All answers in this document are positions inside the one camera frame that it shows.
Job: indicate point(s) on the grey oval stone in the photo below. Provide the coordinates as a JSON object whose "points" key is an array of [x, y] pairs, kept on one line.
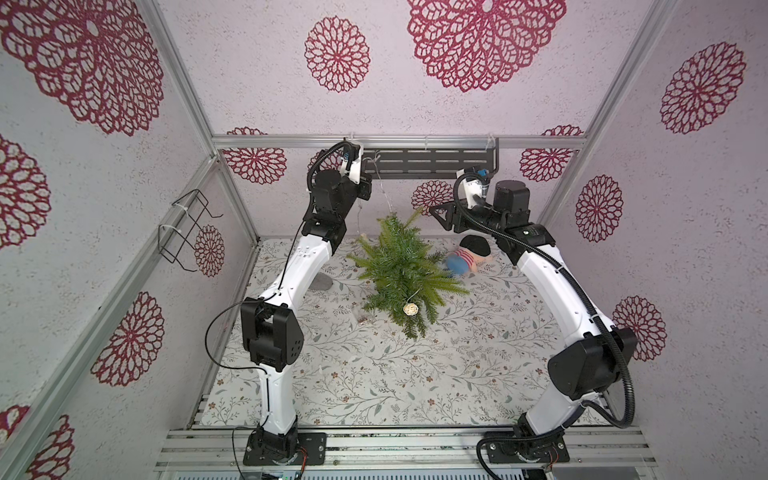
{"points": [[321, 282]]}

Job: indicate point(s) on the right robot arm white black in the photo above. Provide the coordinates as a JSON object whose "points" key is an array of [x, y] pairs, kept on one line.
{"points": [[592, 370]]}

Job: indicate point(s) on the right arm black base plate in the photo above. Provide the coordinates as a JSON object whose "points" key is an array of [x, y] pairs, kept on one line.
{"points": [[509, 447]]}

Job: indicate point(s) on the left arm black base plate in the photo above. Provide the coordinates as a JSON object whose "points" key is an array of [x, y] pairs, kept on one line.
{"points": [[294, 449]]}

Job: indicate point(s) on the plush doll striped shirt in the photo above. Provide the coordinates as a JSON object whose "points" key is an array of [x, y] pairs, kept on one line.
{"points": [[472, 252]]}

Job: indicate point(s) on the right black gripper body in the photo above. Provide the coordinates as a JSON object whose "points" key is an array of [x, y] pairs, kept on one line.
{"points": [[455, 213]]}

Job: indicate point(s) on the black wire wall rack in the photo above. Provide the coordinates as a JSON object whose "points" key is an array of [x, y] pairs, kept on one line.
{"points": [[178, 234]]}

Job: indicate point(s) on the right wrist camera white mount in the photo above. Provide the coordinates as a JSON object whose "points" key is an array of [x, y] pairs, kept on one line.
{"points": [[475, 190]]}

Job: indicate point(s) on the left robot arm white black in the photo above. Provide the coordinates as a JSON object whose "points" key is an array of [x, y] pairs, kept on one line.
{"points": [[272, 335]]}

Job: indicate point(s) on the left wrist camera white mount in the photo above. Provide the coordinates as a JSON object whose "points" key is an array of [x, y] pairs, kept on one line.
{"points": [[352, 165]]}

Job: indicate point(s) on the dark grey slotted wall shelf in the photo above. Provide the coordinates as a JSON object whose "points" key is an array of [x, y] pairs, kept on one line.
{"points": [[429, 162]]}

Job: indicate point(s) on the small green christmas tree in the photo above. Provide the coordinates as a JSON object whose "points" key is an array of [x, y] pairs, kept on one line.
{"points": [[437, 284]]}

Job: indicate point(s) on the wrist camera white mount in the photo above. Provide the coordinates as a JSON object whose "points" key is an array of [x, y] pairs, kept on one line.
{"points": [[475, 190], [352, 165]]}

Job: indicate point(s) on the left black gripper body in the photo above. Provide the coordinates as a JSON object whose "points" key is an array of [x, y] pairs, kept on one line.
{"points": [[363, 190]]}

